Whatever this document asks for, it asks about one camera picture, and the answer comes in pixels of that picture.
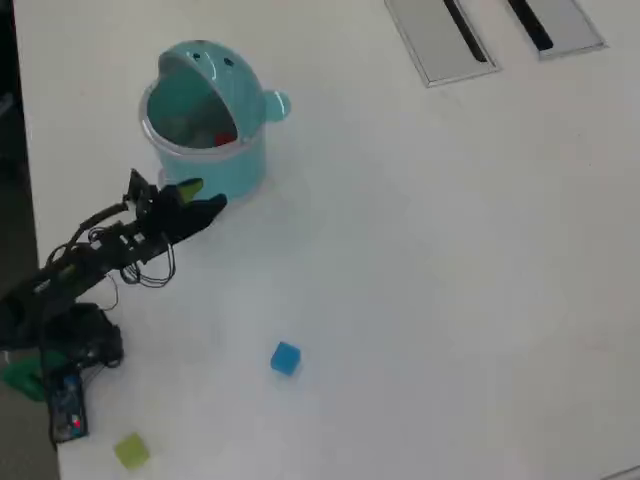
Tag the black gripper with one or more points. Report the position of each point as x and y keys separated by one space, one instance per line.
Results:
x=170 y=217

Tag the green arm base clamp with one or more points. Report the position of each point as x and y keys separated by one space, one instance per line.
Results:
x=22 y=375

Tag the red lego block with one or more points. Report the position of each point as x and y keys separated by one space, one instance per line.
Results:
x=225 y=139

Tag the blue controller circuit board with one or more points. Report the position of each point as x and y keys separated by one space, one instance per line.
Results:
x=67 y=407

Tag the green lego block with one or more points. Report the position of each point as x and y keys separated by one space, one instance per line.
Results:
x=132 y=450

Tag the blue lego block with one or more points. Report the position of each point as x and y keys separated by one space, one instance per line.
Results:
x=285 y=358

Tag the teal whale-shaped bin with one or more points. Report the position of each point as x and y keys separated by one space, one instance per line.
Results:
x=240 y=165

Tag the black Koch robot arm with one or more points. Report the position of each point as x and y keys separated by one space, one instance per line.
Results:
x=60 y=275

